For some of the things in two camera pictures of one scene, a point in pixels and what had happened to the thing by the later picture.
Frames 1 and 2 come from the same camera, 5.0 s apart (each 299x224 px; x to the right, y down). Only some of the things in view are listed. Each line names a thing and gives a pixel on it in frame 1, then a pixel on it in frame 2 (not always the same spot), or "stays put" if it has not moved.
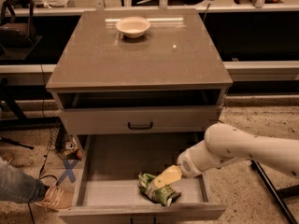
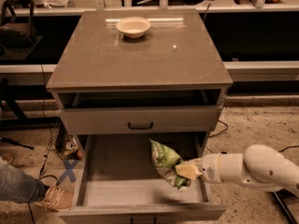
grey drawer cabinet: x=170 y=80 stays put
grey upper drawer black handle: x=139 y=119 stays put
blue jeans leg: x=19 y=186 stays put
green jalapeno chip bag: x=163 y=195 → x=165 y=161
